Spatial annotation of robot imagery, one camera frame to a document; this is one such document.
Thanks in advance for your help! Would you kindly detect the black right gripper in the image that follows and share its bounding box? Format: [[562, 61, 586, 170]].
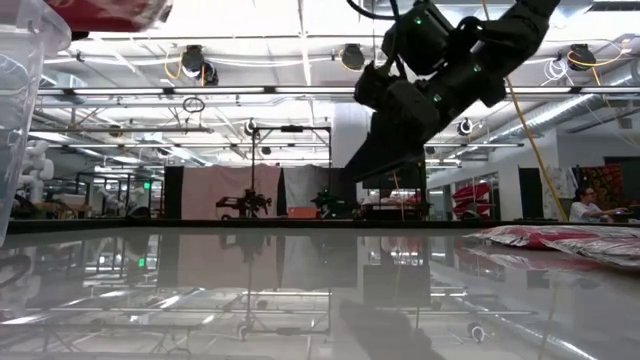
[[344, 69, 474, 182]]

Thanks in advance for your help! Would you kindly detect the white pillar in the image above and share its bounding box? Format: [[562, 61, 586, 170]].
[[332, 103, 374, 220]]

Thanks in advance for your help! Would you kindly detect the black monitor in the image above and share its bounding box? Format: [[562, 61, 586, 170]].
[[362, 155, 428, 191]]

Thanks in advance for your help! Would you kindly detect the black partition panel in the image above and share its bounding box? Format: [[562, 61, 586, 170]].
[[327, 167, 359, 220], [163, 165, 185, 220]]

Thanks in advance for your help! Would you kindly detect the black cart under monitor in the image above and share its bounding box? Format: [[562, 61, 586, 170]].
[[362, 189, 432, 222]]

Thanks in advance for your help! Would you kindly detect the dark robot with green lights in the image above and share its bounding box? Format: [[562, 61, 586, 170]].
[[308, 187, 360, 220]]

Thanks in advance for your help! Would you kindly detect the grey curtain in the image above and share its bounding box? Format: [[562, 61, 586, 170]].
[[282, 166, 332, 209]]

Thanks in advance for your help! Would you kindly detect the red storage bin rack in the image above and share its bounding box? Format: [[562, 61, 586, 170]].
[[451, 182, 492, 222]]

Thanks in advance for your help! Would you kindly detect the black door panel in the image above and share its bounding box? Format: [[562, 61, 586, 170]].
[[518, 167, 544, 220]]

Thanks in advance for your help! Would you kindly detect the pink curtain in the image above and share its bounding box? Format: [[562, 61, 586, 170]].
[[181, 164, 284, 220]]

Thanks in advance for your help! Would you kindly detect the white patterned cloth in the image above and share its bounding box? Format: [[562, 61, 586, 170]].
[[539, 166, 580, 216]]

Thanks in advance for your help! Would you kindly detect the person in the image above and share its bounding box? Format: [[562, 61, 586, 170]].
[[568, 185, 632, 224]]

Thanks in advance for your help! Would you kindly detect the clear plastic bin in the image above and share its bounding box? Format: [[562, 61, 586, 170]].
[[0, 0, 72, 247]]

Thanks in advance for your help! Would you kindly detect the thin yellow cable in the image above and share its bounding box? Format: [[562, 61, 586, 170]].
[[391, 172, 407, 222]]

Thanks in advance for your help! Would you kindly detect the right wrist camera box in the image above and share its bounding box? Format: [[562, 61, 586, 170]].
[[353, 62, 399, 109]]

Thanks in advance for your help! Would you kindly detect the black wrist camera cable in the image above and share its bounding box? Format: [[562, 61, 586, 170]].
[[345, 0, 399, 22]]

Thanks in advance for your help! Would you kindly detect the thick yellow cable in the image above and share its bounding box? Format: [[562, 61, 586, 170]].
[[480, 0, 570, 223]]

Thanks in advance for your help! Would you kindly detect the silver ventilation duct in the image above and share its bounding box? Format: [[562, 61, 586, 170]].
[[499, 59, 640, 147]]

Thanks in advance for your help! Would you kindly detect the colourful wall hanging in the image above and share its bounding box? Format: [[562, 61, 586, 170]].
[[578, 163, 625, 211]]

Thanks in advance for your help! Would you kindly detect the black framed glass enclosure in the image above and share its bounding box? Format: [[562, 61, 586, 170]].
[[74, 172, 165, 220]]

